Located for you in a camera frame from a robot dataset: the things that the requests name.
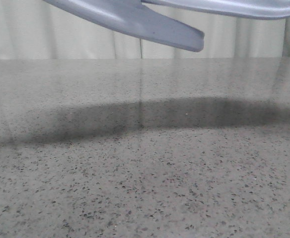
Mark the light blue slipper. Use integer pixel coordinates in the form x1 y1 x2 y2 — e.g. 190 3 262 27
46 0 204 52
143 0 290 20

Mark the pale grey curtain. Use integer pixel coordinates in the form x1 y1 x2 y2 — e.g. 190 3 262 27
0 0 290 60

